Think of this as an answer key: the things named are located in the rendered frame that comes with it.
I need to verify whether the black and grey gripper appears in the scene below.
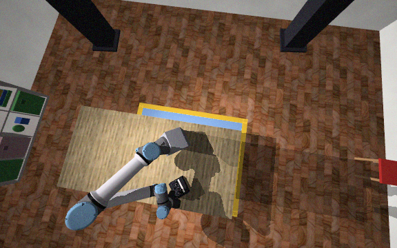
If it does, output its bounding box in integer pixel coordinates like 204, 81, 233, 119
168, 189, 181, 209

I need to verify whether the black lighting desk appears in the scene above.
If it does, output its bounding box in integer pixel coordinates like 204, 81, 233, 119
169, 176, 190, 198

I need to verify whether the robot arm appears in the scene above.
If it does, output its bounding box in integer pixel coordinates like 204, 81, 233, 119
65, 136, 172, 231

